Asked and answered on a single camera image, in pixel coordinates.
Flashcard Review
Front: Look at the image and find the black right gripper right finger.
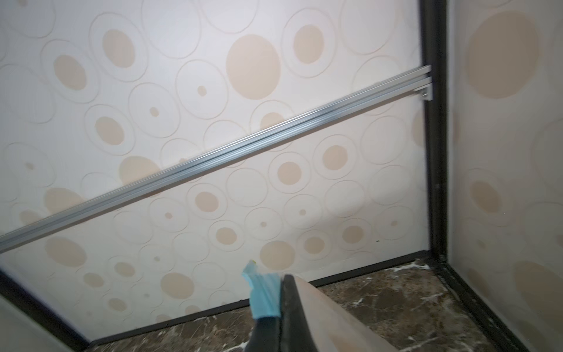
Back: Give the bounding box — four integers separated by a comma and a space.
280, 275, 318, 352

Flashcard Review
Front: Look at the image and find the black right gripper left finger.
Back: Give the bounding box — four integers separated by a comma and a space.
244, 317, 282, 352

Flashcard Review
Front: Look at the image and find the clear blue zipper bag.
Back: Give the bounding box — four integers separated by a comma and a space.
240, 259, 399, 352

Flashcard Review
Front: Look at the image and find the black corner frame post left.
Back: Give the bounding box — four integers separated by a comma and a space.
1, 271, 89, 351

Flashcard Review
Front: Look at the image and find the black corner frame post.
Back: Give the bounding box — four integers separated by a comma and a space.
418, 1, 528, 351
1, 271, 89, 351

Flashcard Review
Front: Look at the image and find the silver aluminium rail back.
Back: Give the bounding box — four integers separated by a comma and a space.
1, 65, 433, 252

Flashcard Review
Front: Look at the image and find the black corner frame post right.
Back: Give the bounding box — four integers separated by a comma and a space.
418, 1, 528, 351

